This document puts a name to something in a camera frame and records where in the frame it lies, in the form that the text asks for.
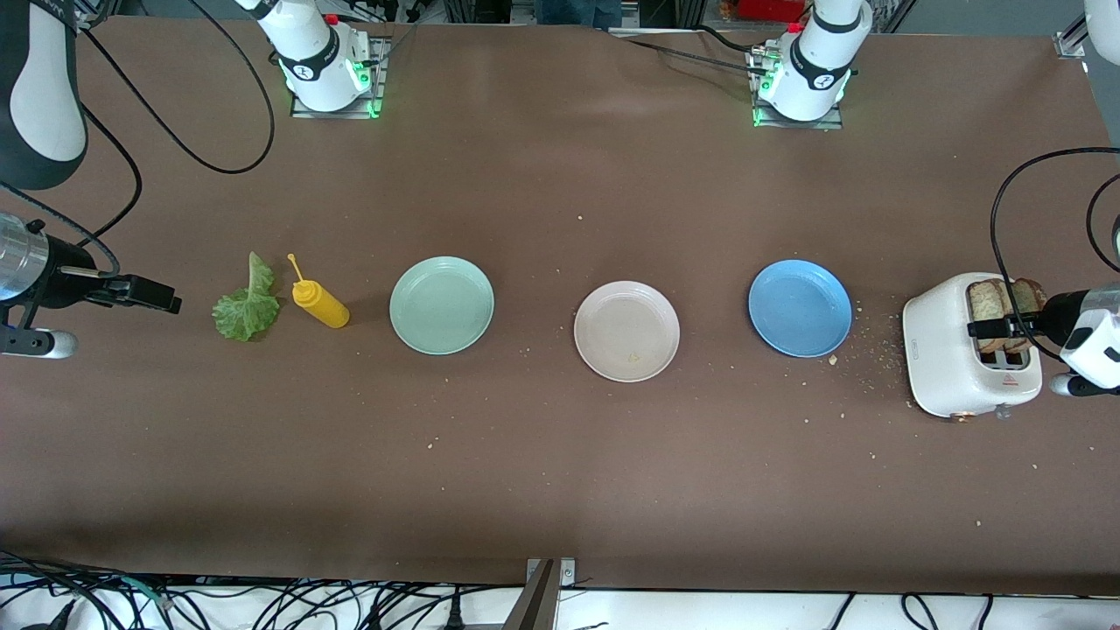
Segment blue plate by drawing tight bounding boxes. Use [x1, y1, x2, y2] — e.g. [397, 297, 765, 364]
[748, 259, 853, 359]

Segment light-crust bread slice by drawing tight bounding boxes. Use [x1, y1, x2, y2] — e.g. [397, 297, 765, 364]
[967, 280, 1019, 354]

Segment yellow squeeze bottle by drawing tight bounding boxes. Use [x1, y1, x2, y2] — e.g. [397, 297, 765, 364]
[287, 254, 351, 330]

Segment pale green plate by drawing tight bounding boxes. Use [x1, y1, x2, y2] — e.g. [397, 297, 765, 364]
[389, 255, 495, 356]

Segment white toaster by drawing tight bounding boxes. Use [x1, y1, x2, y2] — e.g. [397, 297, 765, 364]
[902, 272, 1044, 423]

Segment standing person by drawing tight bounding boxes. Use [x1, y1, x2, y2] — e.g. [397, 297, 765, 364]
[535, 0, 624, 30]

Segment green lettuce leaf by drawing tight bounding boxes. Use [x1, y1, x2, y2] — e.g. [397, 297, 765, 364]
[212, 252, 283, 342]

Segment thin black base cable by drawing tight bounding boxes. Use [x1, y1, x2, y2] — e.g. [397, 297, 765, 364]
[623, 24, 771, 78]

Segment dark-crust bread slice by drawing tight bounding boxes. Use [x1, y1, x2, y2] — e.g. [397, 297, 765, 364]
[1006, 278, 1049, 354]

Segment aluminium frame post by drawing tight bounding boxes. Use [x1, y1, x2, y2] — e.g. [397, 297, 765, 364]
[503, 557, 578, 630]

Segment tangled black floor cables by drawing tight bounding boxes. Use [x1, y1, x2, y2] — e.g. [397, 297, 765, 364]
[0, 549, 526, 630]

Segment beige plate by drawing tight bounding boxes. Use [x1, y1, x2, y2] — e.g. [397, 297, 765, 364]
[573, 280, 682, 383]

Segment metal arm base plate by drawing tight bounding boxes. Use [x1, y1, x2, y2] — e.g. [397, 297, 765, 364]
[290, 35, 388, 120]
[751, 48, 844, 130]

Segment red box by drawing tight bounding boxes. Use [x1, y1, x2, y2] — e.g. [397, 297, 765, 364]
[739, 0, 810, 23]

